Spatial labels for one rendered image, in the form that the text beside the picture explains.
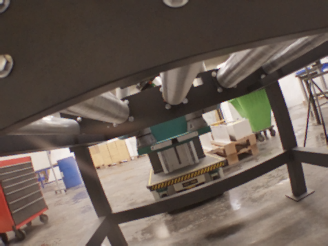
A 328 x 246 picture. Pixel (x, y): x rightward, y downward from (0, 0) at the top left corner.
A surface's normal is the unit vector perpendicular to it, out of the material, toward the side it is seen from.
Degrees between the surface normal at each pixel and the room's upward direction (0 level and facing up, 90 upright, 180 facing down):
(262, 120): 100
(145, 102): 90
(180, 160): 90
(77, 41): 90
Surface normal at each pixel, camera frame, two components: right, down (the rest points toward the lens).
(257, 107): -0.05, 0.15
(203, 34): 0.03, -0.07
